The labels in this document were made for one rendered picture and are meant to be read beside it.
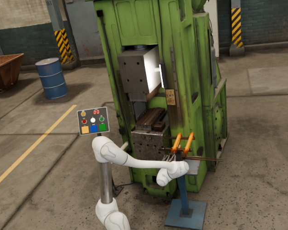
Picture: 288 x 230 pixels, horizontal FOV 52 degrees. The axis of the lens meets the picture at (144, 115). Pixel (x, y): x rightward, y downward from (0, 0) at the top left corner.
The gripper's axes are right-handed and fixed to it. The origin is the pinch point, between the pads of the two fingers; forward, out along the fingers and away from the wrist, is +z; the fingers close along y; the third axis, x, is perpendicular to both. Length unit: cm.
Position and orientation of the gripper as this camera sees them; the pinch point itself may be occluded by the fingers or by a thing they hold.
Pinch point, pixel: (172, 154)
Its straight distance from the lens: 274.6
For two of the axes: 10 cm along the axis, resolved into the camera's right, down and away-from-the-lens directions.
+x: -1.6, -8.9, -4.4
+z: 3.0, -4.6, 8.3
